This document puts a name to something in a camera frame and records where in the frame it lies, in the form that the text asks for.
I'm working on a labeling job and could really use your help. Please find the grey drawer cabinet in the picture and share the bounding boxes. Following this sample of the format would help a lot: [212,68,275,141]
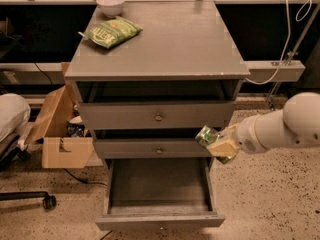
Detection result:
[64,0,251,172]

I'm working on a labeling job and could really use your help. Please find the white bowl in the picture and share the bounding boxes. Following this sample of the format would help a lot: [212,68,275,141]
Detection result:
[96,0,125,18]

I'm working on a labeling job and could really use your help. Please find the green chip bag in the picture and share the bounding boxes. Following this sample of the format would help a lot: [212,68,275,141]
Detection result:
[80,16,143,49]

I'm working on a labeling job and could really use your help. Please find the grey top drawer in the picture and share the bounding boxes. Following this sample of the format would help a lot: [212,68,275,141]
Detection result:
[78,101,234,130]

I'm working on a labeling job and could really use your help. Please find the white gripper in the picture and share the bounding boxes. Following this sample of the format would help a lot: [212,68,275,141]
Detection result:
[206,115,267,157]

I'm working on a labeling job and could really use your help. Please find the black floor cable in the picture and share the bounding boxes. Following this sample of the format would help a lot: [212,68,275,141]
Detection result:
[63,167,109,188]

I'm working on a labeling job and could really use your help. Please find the cardboard box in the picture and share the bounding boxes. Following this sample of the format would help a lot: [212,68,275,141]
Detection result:
[26,77,96,169]

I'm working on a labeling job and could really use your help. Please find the grey middle drawer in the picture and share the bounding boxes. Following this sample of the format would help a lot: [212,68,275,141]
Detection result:
[94,139,211,159]

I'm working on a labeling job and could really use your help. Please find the grey open bottom drawer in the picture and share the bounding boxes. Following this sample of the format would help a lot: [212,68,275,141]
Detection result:
[96,158,225,230]

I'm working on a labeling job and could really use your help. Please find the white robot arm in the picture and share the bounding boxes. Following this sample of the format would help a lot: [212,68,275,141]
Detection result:
[207,92,320,157]

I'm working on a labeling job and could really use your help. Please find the green soda can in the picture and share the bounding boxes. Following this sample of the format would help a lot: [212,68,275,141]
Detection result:
[195,125,237,164]

